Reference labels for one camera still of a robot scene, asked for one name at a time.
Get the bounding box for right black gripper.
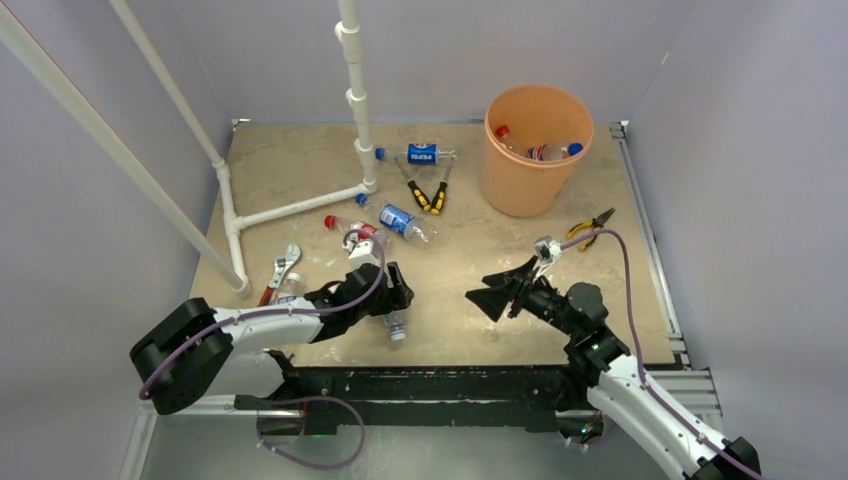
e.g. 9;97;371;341
466;256;579;338

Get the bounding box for clear crushed water bottle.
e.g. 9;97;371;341
383;310;406;342

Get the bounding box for small blue label bottle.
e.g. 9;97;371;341
269;273;305;305

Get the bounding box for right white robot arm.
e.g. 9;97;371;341
465;259;762;479

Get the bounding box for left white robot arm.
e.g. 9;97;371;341
129;262;414;415

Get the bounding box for orange plastic bin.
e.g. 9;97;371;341
481;84;594;218

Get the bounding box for left yellow black screwdriver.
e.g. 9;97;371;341
395;158;431;212

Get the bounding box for yellow black screwdriver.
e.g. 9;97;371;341
430;164;453;215
395;158;431;212

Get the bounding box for right yellow black screwdriver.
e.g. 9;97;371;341
430;164;453;215

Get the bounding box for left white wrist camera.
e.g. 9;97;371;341
343;234;380;270

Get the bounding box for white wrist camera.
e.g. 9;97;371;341
533;235;562;266
343;234;380;270

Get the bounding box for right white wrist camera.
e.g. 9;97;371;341
533;235;562;266

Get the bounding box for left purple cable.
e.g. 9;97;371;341
137;228;389;402

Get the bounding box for yellow handled pliers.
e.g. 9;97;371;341
567;207;616;240

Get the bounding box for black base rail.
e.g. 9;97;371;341
276;365;591;433

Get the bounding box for red handled adjustable wrench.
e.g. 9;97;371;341
258;243;302;307

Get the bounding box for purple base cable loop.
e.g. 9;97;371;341
254;396;367;472

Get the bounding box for aluminium frame rail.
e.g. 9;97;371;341
608;121;724;430

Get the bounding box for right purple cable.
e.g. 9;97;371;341
559;228;770;480

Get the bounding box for white PVC pipe frame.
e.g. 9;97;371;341
1;1;378;298

